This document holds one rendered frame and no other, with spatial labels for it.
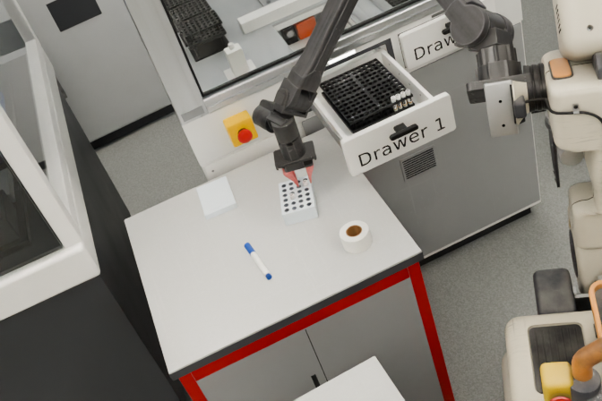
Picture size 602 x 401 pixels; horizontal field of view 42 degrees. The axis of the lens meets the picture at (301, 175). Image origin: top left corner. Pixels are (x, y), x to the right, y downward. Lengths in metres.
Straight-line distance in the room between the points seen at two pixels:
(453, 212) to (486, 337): 0.42
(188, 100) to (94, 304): 0.59
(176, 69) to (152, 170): 1.70
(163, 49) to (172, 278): 0.56
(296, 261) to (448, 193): 0.87
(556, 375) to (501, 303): 1.30
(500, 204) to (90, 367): 1.42
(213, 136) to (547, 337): 1.05
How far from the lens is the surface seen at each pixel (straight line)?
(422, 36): 2.24
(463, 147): 2.53
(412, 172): 2.48
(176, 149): 3.77
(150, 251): 2.08
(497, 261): 2.78
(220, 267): 1.94
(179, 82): 2.05
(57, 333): 2.22
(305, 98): 1.86
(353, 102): 2.05
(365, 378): 1.62
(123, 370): 2.36
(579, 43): 1.38
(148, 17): 1.97
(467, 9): 1.53
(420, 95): 2.05
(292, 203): 1.97
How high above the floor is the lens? 2.06
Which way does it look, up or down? 38 degrees down
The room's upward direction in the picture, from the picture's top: 20 degrees counter-clockwise
